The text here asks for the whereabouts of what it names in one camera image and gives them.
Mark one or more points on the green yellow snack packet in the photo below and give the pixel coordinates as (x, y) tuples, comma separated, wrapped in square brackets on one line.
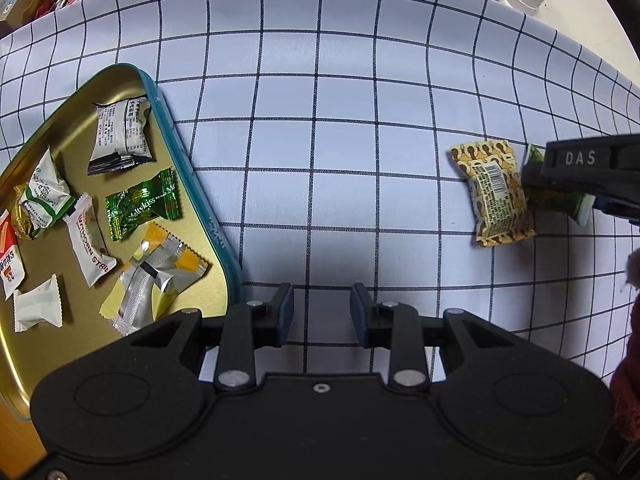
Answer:
[(555, 205)]

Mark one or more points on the red white wafer packet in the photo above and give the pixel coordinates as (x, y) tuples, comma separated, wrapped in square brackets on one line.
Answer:
[(10, 260)]

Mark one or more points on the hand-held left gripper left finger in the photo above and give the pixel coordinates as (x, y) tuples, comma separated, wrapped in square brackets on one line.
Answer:
[(286, 320)]

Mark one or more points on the dark green foil candy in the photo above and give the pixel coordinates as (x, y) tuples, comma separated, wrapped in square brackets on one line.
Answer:
[(140, 207)]

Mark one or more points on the white blue checked tablecloth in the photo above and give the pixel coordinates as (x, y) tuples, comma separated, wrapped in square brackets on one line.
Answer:
[(325, 110)]

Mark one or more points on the gold tin tray teal rim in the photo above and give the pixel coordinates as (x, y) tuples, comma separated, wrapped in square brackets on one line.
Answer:
[(45, 255)]

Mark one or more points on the plain white candy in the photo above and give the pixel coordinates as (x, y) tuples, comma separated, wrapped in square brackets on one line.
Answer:
[(37, 305)]

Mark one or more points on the beige brown patterned snack packet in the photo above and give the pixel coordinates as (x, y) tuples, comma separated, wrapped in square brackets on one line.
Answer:
[(492, 195)]

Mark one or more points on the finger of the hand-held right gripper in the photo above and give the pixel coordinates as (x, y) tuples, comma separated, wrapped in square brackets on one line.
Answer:
[(580, 165), (617, 206)]

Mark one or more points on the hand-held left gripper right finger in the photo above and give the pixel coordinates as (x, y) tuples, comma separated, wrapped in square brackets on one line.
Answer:
[(359, 317)]

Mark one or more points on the black white snack packet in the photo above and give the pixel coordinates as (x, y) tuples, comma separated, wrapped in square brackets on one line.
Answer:
[(120, 130)]

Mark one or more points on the white green leaf candy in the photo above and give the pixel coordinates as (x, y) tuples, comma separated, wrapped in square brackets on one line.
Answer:
[(47, 195)]

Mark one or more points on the white strip packet brown print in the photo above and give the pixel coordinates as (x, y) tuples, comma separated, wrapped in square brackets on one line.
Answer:
[(90, 245)]

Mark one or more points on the pale yellow silver snack packet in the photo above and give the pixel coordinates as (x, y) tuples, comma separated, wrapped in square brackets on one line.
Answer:
[(132, 300)]

